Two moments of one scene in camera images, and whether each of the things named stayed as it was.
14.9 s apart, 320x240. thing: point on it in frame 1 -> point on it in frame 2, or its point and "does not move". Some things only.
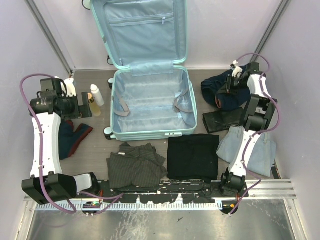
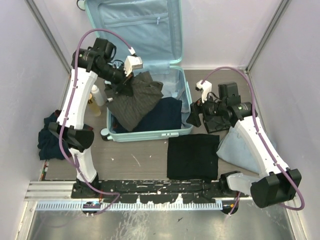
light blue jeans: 262,159 does not move
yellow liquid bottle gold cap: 96,108 does not move
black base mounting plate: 165,192 does not move
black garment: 193,156 does not move
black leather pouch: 220,121 does not move
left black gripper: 84,110 -> 125,87
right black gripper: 227,88 -> 196,108
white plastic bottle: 97,95 does not move
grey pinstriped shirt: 140,166 -> 127,110
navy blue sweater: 237,99 -> 166,116
